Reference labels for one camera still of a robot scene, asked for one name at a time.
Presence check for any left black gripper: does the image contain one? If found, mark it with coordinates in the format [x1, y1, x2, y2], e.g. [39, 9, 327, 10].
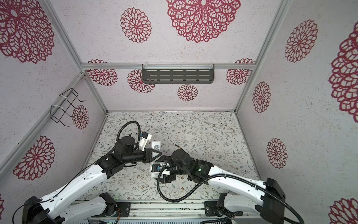
[123, 148, 162, 165]

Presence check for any white remote control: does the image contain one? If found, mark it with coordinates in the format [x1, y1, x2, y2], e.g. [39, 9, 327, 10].
[149, 141, 161, 179]

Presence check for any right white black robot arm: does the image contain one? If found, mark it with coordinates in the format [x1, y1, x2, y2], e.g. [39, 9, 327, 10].
[151, 148, 286, 224]

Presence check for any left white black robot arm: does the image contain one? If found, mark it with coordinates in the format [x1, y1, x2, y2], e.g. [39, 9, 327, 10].
[21, 136, 161, 224]

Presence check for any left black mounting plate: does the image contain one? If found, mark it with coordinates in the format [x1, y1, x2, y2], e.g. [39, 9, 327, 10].
[92, 202, 131, 218]

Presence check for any black mounting plate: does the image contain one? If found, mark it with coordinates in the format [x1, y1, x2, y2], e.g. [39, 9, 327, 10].
[92, 202, 131, 218]
[204, 201, 234, 217]

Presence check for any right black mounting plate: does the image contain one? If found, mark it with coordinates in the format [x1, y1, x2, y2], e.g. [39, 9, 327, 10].
[204, 201, 234, 217]

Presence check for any grey slotted metal shelf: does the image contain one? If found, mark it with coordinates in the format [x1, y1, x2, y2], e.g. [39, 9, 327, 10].
[142, 64, 215, 84]

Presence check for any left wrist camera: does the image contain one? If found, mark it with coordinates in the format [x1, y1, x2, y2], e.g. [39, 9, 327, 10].
[139, 132, 152, 151]

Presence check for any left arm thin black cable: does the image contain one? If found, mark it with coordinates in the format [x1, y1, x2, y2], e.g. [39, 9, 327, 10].
[12, 120, 142, 224]

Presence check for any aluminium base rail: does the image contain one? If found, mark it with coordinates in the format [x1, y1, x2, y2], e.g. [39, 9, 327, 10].
[67, 199, 269, 222]

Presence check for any black wire wall rack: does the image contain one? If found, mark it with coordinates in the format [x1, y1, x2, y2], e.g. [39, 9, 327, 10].
[49, 88, 85, 127]

